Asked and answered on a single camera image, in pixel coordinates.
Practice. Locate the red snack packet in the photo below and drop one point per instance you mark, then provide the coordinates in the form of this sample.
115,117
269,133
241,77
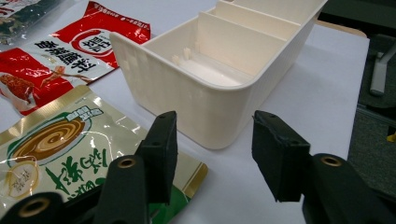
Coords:
102,18

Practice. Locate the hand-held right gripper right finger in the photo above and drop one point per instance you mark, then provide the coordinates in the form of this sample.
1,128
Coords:
280,155

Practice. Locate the beige green snack packet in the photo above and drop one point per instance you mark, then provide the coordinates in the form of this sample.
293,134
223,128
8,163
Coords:
62,133

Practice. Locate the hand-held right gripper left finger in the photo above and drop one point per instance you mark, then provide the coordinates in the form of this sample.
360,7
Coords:
160,155

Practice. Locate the grey metal stand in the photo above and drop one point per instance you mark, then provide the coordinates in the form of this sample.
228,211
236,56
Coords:
381,71

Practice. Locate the white divided storage box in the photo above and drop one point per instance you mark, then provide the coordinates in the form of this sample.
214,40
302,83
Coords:
186,102

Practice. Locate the clear packet with dark contents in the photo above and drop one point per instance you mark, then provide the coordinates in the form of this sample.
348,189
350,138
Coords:
25,21

